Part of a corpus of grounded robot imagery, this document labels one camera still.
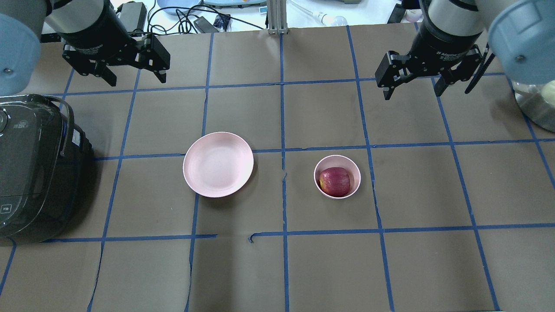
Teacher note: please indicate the aluminium frame post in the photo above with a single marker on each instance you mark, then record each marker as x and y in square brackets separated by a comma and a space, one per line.
[276, 17]

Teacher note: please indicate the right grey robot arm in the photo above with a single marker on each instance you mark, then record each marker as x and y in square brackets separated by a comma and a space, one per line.
[520, 33]

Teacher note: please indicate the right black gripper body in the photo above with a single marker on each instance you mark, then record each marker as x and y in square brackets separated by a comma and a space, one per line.
[443, 44]

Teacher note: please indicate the pink plate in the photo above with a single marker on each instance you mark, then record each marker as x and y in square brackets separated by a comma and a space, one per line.
[218, 164]

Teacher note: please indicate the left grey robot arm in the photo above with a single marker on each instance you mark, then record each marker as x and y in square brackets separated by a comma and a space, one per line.
[21, 24]

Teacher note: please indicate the white bun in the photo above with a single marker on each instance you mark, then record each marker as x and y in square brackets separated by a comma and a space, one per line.
[547, 92]

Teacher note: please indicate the black power adapter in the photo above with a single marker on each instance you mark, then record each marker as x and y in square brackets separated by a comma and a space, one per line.
[133, 16]

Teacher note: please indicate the white paper cup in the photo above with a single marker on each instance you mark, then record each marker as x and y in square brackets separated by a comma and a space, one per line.
[414, 15]

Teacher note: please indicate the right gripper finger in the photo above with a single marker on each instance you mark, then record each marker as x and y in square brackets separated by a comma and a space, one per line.
[471, 68]
[393, 71]

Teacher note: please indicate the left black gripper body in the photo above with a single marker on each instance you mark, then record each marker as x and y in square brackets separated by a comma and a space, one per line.
[94, 31]

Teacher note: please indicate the pink bowl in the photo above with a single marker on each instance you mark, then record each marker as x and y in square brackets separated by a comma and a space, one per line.
[339, 161]

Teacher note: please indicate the dark grey rice cooker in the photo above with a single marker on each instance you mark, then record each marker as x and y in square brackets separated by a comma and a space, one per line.
[42, 153]

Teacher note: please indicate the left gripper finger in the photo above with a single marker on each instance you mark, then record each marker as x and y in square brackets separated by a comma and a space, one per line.
[153, 56]
[84, 65]

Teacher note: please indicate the red apple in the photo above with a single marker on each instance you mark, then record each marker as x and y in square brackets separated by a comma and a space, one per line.
[335, 181]

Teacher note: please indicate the steel pot with handles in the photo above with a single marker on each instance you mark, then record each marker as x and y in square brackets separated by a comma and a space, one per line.
[534, 107]

